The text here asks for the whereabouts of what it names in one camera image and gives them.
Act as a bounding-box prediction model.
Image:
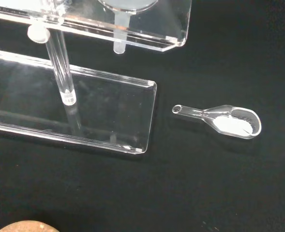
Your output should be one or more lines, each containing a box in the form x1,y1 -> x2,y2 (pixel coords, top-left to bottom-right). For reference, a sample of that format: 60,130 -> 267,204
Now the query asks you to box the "cork ring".
0,220 -> 60,232

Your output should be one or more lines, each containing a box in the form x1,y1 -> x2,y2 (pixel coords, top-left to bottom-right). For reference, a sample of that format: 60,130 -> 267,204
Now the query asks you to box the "black table cloth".
0,0 -> 285,232

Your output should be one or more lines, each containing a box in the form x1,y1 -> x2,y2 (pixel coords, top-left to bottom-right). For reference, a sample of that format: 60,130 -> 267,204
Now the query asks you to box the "glass weighing funnel with powder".
172,104 -> 262,140

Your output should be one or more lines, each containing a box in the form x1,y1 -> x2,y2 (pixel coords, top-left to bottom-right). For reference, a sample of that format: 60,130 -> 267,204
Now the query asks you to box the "clear acrylic funnel stand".
0,0 -> 193,155

